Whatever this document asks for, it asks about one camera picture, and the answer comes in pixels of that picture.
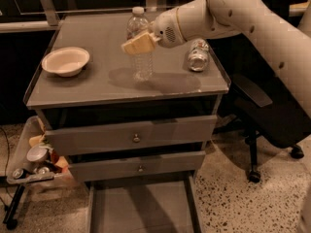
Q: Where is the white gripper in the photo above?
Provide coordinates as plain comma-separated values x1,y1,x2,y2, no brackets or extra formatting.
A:
121,8,186,55

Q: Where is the clear plastic water bottle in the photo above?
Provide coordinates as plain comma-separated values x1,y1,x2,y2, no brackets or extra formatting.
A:
126,7,153,83

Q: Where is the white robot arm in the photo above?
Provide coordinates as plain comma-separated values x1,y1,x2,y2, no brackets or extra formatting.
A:
121,0,311,157

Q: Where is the grey drawer cabinet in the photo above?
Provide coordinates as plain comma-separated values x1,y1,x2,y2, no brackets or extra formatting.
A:
22,9,231,233

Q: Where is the top grey drawer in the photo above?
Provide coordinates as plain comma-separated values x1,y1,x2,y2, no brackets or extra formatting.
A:
46,115,217,155

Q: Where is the middle grey drawer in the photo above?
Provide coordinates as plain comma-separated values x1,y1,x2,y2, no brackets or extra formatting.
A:
69,150,205,182

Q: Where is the bottom grey open drawer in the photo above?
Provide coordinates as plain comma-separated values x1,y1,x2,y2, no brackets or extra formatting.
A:
86,172,205,233

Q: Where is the crushed aluminium can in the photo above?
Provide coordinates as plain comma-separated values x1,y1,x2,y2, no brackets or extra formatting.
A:
188,39,209,72

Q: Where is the white paper bowl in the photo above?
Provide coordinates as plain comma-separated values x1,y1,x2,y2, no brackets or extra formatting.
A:
41,47,90,78

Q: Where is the black office chair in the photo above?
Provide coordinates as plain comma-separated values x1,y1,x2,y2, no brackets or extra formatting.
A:
207,0,311,183

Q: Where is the silver can in bin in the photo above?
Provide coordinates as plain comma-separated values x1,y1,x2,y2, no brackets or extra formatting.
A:
26,145,49,163

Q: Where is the clear plastic bin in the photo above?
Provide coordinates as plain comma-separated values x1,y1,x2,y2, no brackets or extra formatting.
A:
7,116,77,189

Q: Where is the black stand leg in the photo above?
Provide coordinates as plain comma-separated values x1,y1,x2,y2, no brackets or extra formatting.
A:
3,184,25,230

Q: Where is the metal window rail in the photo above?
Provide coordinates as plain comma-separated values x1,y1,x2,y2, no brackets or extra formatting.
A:
0,0,169,34

